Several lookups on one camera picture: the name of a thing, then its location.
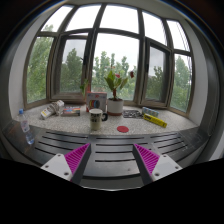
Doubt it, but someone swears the red round coaster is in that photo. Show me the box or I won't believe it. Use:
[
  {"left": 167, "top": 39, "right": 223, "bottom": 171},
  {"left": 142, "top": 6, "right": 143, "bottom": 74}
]
[{"left": 117, "top": 126, "right": 129, "bottom": 133}]

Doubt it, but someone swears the flat dark colourful box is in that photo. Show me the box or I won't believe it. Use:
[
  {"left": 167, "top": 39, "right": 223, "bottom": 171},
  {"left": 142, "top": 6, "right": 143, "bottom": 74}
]
[{"left": 61, "top": 107, "right": 80, "bottom": 116}]

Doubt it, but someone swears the yellow long box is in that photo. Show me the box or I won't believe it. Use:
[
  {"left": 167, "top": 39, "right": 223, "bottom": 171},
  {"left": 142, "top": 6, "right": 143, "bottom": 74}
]
[{"left": 143, "top": 114, "right": 167, "bottom": 128}]

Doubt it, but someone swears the light blue small box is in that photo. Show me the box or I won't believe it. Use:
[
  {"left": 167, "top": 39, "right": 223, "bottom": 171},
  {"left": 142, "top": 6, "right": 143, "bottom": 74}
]
[{"left": 142, "top": 107, "right": 159, "bottom": 117}]

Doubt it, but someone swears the white mug with black handle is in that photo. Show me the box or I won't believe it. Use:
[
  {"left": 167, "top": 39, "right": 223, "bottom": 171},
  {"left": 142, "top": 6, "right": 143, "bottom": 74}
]
[{"left": 89, "top": 109, "right": 108, "bottom": 131}]

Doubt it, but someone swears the black white patterned booklet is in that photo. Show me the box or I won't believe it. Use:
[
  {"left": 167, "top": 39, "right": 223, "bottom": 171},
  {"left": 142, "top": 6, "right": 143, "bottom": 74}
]
[{"left": 122, "top": 110, "right": 142, "bottom": 119}]

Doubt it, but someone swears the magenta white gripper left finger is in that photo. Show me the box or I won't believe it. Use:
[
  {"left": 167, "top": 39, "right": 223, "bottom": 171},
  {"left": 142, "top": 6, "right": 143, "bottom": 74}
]
[{"left": 42, "top": 143, "right": 91, "bottom": 185}]

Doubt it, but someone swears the clear plastic water bottle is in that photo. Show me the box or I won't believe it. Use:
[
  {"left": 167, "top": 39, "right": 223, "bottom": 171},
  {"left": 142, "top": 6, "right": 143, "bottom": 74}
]
[{"left": 19, "top": 109, "right": 34, "bottom": 145}]

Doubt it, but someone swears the brown window frame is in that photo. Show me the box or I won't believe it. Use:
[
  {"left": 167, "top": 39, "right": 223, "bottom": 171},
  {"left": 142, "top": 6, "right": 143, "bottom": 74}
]
[{"left": 23, "top": 0, "right": 193, "bottom": 116}]

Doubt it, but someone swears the white pot with green plant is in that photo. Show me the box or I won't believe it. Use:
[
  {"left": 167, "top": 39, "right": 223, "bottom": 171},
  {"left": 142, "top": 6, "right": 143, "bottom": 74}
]
[{"left": 104, "top": 70, "right": 133, "bottom": 116}]

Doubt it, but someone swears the red white box colourful print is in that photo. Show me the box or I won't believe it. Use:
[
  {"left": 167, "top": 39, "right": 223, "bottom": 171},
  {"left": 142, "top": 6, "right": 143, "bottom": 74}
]
[{"left": 86, "top": 92, "right": 107, "bottom": 112}]

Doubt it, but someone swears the dark slatted radiator cover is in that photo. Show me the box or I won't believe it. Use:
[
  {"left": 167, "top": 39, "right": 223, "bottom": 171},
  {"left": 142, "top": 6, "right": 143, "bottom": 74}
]
[{"left": 3, "top": 120, "right": 209, "bottom": 179}]

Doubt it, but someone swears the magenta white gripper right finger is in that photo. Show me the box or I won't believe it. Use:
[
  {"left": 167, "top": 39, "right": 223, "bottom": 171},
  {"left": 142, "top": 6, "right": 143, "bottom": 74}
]
[{"left": 133, "top": 144, "right": 182, "bottom": 185}]

